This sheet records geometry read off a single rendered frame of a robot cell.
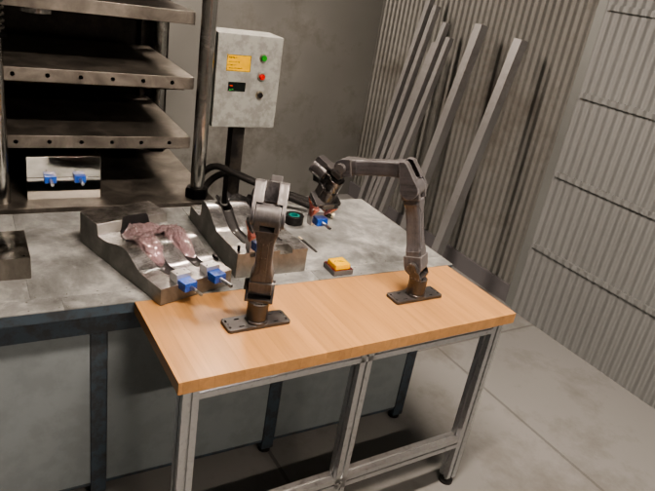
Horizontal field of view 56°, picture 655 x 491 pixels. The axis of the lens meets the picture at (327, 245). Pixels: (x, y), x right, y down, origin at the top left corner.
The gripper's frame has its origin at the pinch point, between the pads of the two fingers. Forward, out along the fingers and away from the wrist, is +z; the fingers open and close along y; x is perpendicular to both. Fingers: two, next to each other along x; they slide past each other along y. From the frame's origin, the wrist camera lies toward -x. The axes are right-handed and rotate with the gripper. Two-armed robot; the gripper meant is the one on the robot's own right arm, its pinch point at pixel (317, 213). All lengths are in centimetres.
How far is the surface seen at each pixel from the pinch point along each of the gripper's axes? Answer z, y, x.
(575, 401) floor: 66, -145, 78
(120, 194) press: 48, 55, -52
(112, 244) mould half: 7, 72, 2
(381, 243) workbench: 14.0, -33.3, 6.3
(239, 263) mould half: 1.8, 35.4, 17.3
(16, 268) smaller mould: 10, 100, 6
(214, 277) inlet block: -3, 47, 25
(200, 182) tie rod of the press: 37, 24, -48
